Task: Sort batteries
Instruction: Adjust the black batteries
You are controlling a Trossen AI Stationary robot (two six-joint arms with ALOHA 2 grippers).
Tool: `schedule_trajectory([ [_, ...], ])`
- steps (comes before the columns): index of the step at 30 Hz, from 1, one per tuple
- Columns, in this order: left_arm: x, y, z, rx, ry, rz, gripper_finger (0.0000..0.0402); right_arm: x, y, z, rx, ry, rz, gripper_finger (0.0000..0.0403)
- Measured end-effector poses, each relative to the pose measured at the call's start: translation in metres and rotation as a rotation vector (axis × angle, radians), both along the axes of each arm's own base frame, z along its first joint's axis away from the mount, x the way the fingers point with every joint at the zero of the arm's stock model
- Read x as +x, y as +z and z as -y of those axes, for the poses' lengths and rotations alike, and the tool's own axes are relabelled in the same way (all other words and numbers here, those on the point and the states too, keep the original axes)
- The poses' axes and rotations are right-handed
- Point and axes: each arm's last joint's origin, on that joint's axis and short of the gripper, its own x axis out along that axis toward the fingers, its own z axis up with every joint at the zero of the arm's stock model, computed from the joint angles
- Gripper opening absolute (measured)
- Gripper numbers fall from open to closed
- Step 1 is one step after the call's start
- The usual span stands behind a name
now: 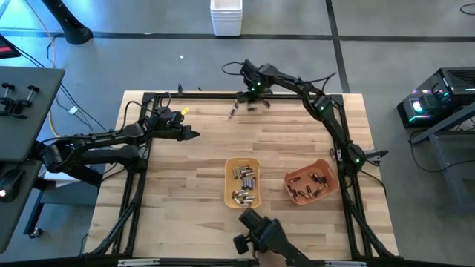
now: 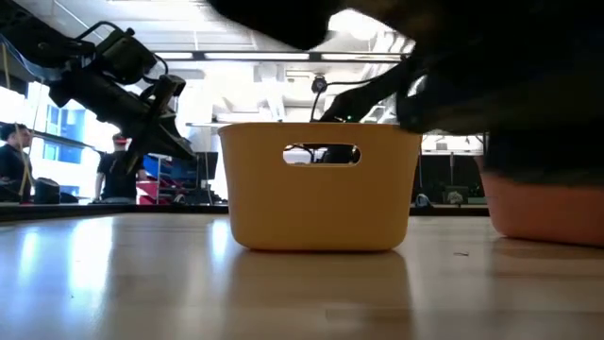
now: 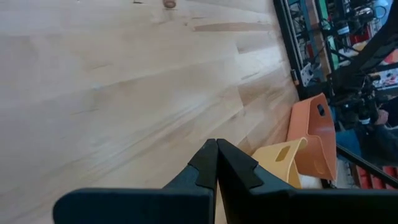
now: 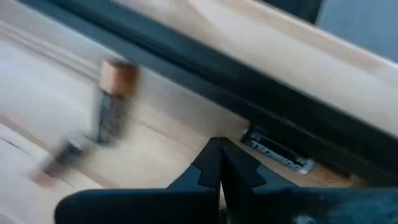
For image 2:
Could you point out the black cabinet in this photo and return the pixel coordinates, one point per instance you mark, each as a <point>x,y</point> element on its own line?
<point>439,179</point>

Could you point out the person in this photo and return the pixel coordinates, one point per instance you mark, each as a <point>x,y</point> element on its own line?
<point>115,177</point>
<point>14,160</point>

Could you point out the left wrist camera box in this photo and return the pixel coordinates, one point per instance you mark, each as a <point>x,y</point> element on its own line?
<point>125,56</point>

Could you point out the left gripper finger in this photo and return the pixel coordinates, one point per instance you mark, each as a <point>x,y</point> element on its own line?
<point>172,141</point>
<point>139,151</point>

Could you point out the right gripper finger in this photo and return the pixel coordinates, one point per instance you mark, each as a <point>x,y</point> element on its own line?
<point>342,156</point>

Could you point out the black bag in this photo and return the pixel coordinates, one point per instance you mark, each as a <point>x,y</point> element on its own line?
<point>46,190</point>

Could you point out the rack with blue red bins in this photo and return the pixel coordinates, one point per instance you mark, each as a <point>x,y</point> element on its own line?
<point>151,191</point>

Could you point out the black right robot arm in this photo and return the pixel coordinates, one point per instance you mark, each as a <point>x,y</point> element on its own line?
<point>519,71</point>

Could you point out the black ceiling spotlight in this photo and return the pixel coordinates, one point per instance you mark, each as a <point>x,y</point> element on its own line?
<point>319,85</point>

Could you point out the yellow plastic bin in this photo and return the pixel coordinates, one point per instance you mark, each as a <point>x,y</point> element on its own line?
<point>321,212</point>

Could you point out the tiny dark scrap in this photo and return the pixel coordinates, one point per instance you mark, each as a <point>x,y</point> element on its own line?
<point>460,254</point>

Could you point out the pink plastic basket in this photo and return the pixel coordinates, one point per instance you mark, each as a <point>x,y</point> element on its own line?
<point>542,217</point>

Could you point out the black monitor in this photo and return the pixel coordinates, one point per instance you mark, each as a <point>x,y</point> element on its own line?
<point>207,165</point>

